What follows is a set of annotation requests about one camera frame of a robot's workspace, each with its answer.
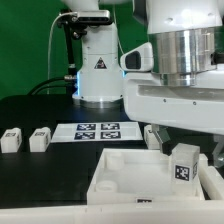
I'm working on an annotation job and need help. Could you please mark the white camera cable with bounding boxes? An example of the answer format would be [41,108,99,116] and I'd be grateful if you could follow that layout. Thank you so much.
[46,11,78,95]

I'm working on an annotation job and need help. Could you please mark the white square table top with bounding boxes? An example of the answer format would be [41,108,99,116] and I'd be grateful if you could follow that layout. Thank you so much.
[87,148,204,205]

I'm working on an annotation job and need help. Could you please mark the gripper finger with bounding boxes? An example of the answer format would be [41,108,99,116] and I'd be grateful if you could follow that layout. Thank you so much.
[213,135,224,168]

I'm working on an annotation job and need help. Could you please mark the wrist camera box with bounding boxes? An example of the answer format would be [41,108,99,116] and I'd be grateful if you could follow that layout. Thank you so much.
[120,42,154,72]

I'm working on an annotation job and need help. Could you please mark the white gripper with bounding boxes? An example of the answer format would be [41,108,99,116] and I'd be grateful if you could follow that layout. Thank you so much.
[123,68,224,153]

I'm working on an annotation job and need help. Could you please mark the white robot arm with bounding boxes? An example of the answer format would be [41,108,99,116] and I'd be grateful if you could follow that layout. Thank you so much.
[62,0,224,136]

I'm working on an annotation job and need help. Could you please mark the silver depth camera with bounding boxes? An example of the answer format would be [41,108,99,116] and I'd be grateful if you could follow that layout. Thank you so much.
[77,10,111,26]

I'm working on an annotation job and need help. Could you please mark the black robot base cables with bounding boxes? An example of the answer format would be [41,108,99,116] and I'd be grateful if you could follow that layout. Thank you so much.
[27,75,78,96]

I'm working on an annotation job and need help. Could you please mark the white sheet with fiducial tags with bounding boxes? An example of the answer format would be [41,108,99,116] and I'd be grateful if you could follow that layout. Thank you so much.
[51,122,143,143]

